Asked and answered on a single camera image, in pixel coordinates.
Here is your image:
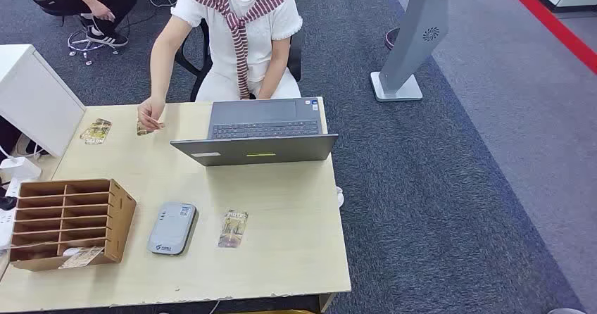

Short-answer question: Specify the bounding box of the grey card reader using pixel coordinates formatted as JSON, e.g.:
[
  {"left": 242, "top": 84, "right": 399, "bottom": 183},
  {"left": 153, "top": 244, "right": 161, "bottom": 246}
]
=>
[{"left": 146, "top": 202, "right": 199, "bottom": 257}]

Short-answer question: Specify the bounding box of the small printed ID card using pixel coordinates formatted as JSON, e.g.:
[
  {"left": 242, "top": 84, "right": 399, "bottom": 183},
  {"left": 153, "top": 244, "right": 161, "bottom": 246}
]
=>
[{"left": 136, "top": 119, "right": 165, "bottom": 137}]

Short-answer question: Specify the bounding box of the white power strip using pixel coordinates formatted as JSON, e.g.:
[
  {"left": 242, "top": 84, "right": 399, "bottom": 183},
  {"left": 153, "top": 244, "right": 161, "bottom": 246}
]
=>
[{"left": 0, "top": 177, "right": 22, "bottom": 252}]

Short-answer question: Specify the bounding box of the black office chair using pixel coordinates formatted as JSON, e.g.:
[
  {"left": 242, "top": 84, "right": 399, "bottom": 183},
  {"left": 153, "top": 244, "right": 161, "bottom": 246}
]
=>
[{"left": 174, "top": 18, "right": 304, "bottom": 103}]

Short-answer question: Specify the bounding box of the dark round floor base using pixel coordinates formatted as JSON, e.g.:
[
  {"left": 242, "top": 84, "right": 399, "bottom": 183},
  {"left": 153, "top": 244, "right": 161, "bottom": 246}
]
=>
[{"left": 384, "top": 26, "right": 401, "bottom": 51}]

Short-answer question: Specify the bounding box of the wooden slotted card organizer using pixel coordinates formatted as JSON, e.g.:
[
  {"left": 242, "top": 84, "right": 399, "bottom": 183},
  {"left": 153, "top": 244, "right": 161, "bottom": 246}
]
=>
[{"left": 8, "top": 177, "right": 137, "bottom": 272}]

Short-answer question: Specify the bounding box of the white cabinet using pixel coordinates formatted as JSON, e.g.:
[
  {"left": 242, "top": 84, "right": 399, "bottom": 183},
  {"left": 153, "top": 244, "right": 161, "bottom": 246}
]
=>
[{"left": 0, "top": 44, "right": 87, "bottom": 159}]

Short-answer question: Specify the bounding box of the hotel key card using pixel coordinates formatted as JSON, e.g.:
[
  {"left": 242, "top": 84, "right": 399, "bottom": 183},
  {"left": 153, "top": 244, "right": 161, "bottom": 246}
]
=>
[
  {"left": 79, "top": 118, "right": 113, "bottom": 145},
  {"left": 218, "top": 209, "right": 249, "bottom": 249}
]

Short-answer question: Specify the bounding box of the white power adapter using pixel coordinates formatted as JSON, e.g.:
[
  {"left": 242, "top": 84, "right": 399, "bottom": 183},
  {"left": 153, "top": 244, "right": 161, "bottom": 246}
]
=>
[{"left": 0, "top": 156, "right": 43, "bottom": 181}]

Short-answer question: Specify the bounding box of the dark grey open laptop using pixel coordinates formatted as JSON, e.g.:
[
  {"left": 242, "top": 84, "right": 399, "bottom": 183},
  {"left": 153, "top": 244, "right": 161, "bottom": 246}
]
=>
[{"left": 170, "top": 97, "right": 339, "bottom": 168}]

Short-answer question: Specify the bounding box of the chrome stool base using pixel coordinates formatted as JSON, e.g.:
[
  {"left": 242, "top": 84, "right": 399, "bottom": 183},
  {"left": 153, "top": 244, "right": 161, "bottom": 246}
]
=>
[{"left": 66, "top": 30, "right": 120, "bottom": 66}]

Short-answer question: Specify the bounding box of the grey kiosk stand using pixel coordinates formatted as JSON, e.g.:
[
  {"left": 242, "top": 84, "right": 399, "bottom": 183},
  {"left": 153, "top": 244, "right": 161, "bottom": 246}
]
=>
[{"left": 370, "top": 0, "right": 450, "bottom": 103}]

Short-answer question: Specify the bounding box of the person's right hand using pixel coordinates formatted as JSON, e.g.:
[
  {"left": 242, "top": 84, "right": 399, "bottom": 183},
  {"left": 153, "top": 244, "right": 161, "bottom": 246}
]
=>
[{"left": 137, "top": 96, "right": 167, "bottom": 132}]

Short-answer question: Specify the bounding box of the pale card in organizer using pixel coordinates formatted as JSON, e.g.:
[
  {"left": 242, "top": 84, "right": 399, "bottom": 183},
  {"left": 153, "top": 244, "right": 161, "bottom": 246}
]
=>
[{"left": 58, "top": 246, "right": 106, "bottom": 270}]

